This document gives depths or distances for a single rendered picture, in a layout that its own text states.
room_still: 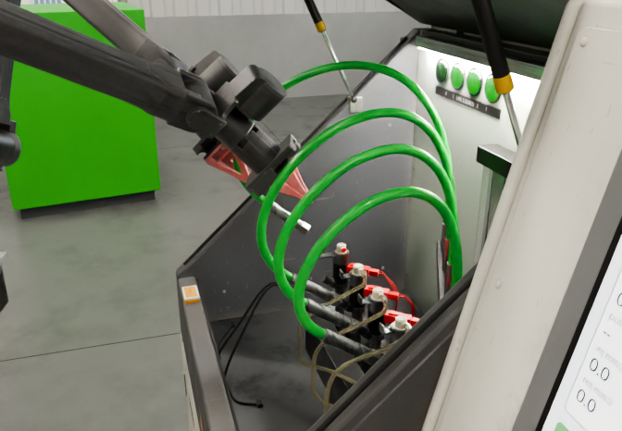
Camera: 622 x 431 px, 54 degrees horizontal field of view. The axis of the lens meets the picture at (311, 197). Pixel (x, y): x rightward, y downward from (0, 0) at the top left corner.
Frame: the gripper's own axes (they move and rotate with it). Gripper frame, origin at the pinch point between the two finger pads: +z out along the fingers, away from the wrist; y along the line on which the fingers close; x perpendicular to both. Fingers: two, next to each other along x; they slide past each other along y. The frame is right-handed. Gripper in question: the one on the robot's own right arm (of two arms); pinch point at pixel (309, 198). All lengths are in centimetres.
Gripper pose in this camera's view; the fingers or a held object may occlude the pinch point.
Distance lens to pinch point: 99.1
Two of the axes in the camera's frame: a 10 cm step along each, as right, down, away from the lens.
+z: 7.1, 6.5, 2.6
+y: 7.0, -6.7, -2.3
